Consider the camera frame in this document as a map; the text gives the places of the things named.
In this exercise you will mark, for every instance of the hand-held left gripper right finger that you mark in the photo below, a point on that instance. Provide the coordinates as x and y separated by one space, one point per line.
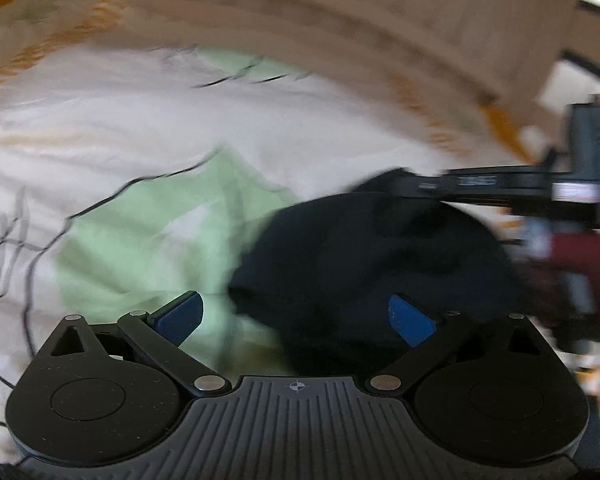
410 321

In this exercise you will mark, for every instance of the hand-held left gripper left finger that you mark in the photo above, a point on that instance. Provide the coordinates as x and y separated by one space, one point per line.
180 316

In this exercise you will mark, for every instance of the dark navy zip hoodie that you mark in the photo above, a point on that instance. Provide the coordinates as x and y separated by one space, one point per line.
370 260

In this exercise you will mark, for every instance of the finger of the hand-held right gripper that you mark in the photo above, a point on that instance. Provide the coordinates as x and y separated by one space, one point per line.
410 185

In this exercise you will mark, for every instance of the white printed duvet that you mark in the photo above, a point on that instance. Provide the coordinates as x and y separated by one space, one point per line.
105 125

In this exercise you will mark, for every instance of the person's right forearm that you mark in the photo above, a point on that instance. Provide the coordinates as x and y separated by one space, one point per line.
575 255

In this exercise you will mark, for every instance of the yellow bedsheet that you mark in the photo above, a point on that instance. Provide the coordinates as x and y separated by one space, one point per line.
505 130

